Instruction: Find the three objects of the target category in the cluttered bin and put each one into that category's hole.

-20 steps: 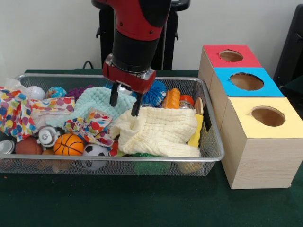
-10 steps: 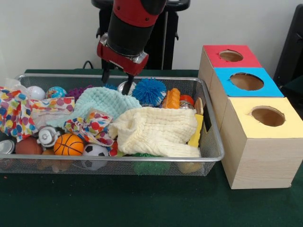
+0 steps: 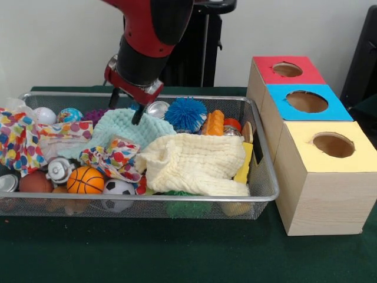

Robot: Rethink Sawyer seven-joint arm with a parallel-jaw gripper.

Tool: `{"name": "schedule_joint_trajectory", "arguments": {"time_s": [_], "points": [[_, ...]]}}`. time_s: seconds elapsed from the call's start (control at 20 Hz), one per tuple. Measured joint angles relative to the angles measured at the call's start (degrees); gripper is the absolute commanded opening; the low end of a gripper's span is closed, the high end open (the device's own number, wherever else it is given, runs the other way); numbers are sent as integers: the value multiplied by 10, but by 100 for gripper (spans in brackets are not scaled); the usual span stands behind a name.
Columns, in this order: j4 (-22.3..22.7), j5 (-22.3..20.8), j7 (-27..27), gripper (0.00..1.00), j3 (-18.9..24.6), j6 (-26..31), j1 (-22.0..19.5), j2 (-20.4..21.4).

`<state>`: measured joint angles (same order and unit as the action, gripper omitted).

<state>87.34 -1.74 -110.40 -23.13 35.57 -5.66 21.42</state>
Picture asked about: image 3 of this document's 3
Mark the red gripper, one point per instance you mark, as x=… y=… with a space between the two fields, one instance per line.
x=129 y=88

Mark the light blue knitted cloth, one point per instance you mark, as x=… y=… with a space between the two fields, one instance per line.
x=117 y=126

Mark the cream knitted cloth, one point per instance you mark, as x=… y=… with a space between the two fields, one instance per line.
x=194 y=165

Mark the colourful patterned cloth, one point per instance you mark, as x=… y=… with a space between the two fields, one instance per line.
x=17 y=141
x=112 y=159

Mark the yellow block toy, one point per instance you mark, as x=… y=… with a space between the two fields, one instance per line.
x=246 y=165

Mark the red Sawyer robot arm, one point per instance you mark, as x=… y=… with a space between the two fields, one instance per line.
x=153 y=29

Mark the shallow mesh bin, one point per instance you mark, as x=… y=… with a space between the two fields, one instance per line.
x=73 y=206

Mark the wooden box with three holes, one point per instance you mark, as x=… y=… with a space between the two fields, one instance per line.
x=324 y=200

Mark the small globe ball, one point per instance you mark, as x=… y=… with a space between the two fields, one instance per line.
x=70 y=115

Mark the blue spiky ball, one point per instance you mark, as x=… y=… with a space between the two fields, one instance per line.
x=185 y=113

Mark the small soccer ball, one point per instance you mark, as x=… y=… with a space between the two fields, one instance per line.
x=117 y=188

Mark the small orange basketball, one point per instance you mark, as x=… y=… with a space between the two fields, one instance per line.
x=85 y=180

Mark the orange and purple toy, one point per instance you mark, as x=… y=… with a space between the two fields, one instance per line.
x=214 y=123

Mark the silver astronaut toy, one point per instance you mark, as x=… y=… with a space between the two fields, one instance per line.
x=59 y=171

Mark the brown red ball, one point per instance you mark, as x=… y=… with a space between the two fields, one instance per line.
x=35 y=182

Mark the dark green side tablecloth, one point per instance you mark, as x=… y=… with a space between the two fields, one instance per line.
x=366 y=110

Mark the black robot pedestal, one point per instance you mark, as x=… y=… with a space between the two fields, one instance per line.
x=206 y=59

